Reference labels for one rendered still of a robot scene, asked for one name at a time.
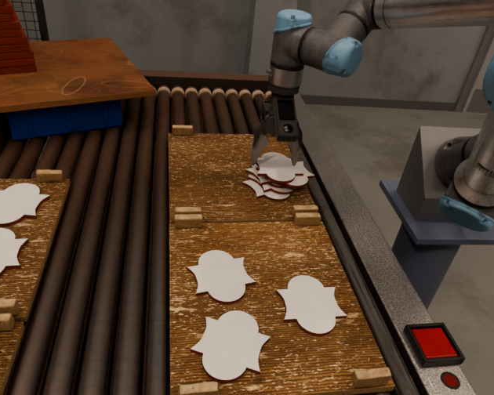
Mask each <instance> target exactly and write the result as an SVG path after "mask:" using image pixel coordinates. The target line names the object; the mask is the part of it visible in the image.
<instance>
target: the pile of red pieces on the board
mask: <svg viewBox="0 0 494 395"><path fill-rule="evenodd" d="M28 72H37V68H36V65H35V56H34V52H33V50H32V48H31V46H30V43H29V41H28V40H27V36H26V35H25V32H24V29H23V28H22V26H21V24H20V21H19V19H18V17H17V15H16V13H15V11H14V8H13V6H12V5H11V3H10V1H9V0H0V74H18V73H28Z"/></svg>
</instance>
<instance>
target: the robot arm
mask: <svg viewBox="0 0 494 395"><path fill-rule="evenodd" d="M311 21H312V16H311V14H309V13H307V12H304V11H301V10H296V9H284V10H282V11H280V12H279V13H278V15H277V17H276V22H275V27H274V31H273V33H274V37H273V44H272V50H271V61H270V68H267V73H269V76H268V81H269V82H268V87H267V88H268V89H269V90H270V91H271V97H270V99H269V100H262V106H261V112H260V122H261V124H259V125H258V126H257V127H256V130H255V132H254V138H253V139H252V149H251V154H250V159H251V164H252V165H255V164H256V163H257V162H258V157H259V156H260V155H261V151H262V149H263V148H264V147H265V146H266V145H267V144H268V143H269V140H268V138H267V132H268V133H269V134H271V137H274V136H275V135H276V140H277V141H278V142H287V144H288V146H289V147H290V154H291V155H292V157H291V161H292V165H293V166H295V165H296V163H297V161H298V158H299V156H300V148H301V145H302V139H303V133H302V130H301V128H300V126H299V122H298V121H297V118H296V107H295V100H294V95H296V94H297V93H298V92H299V88H300V85H301V82H302V77H303V69H304V65H307V66H309V67H313V68H315V69H318V70H320V71H324V72H325V73H326V74H334V75H336V76H339V77H342V78H347V77H350V76H351V75H352V74H353V73H354V72H355V71H356V70H357V69H358V65H359V64H360V62H361V59H362V55H363V46H362V42H363V41H364V40H365V38H366V37H367V36H368V34H369V33H370V32H371V31H372V30H381V29H402V28H425V27H470V26H493V25H494V0H349V2H348V3H347V4H346V5H345V6H344V7H343V8H342V10H341V11H340V12H339V13H338V15H337V16H336V17H335V19H334V20H333V21H332V22H331V24H330V25H329V26H327V28H326V29H325V30H322V29H319V28H316V27H312V26H311V25H312V22H311ZM482 90H483V95H484V98H485V100H487V103H488V105H489V107H490V108H489V112H488V114H487V116H486V118H485V121H484V124H483V126H482V128H481V131H480V133H478V134H477V135H475V136H458V137H455V138H452V139H450V140H448V141H446V142H445V143H443V144H442V145H441V146H440V147H439V149H438V151H437V153H436V155H435V159H434V167H435V171H436V173H437V176H438V178H439V179H440V181H441V183H442V184H443V185H444V186H445V187H446V188H448V189H447V191H446V192H445V194H444V195H442V196H441V200H440V201H439V204H438V206H439V208H440V210H441V212H442V213H443V214H444V215H445V216H447V217H448V218H449V219H451V220H452V221H453V222H455V223H458V224H459V225H460V226H464V227H466V228H468V229H470V230H475V231H480V232H485V231H488V230H491V229H492V227H493V225H494V56H493V58H492V59H491V61H490V63H489V65H488V67H487V70H486V72H485V76H484V78H483V83H482ZM262 112H263V113H262Z"/></svg>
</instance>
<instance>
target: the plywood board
mask: <svg viewBox="0 0 494 395"><path fill-rule="evenodd" d="M29 43H30V46H31V48H32V50H33V52H34V56H35V65H36V68H37V72H28V73H18V74H0V113H5V112H12V111H25V110H32V109H39V108H47V107H60V106H67V105H74V104H81V103H95V102H102V101H109V100H122V99H129V98H137V97H144V96H156V92H155V89H154V87H153V86H152V85H151V84H150V82H149V81H148V80H147V79H146V78H145V77H144V76H143V75H142V74H141V73H140V72H139V70H138V69H137V68H136V67H135V66H134V64H133V63H132V62H131V61H130V60H129V58H128V57H127V56H126V55H125V54H124V53H123V51H121V50H120V48H119V47H118V46H117V45H116V44H115V43H114V42H113V40H112V39H111V38H87V39H71V40H56V41H40V42H29Z"/></svg>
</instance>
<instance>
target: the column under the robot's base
mask: <svg viewBox="0 0 494 395"><path fill-rule="evenodd" d="M399 182H400V180H388V179H382V180H380V187H381V189H382V190H383V192H384V193H385V195H386V197H387V199H388V201H389V202H390V204H391V205H392V207H393V209H394V210H395V211H396V213H397V215H398V217H399V219H400V220H401V226H400V229H399V231H398V235H397V237H396V239H395V241H394V244H393V247H392V249H391V250H392V252H393V253H394V255H395V257H396V258H397V260H398V262H399V263H400V265H401V267H402V269H403V270H404V271H405V274H406V275H407V277H408V279H409V280H410V282H411V284H412V286H413V287H414V289H415V290H416V292H417V294H418V296H419V297H420V299H421V301H422V302H423V304H424V306H425V307H426V309H428V307H429V305H430V303H431V301H432V299H433V298H434V296H435V294H436V292H437V290H438V288H439V286H440V284H441V282H442V280H443V278H444V277H445V275H446V273H447V271H448V269H449V267H450V265H451V263H452V261H453V260H454V258H455V256H456V253H457V252H458V250H459V247H460V246H461V245H494V225H493V227H492V229H491V230H488V231H485V232H480V231H475V230H470V229H468V228H466V227H464V226H460V225H459V224H458V223H455V222H453V221H415V219H414V217H413V216H412V214H411V212H410V211H409V210H408V208H407V206H406V205H405V203H404V202H403V200H402V199H401V197H400V196H399V194H398V192H397V188H398V184H399Z"/></svg>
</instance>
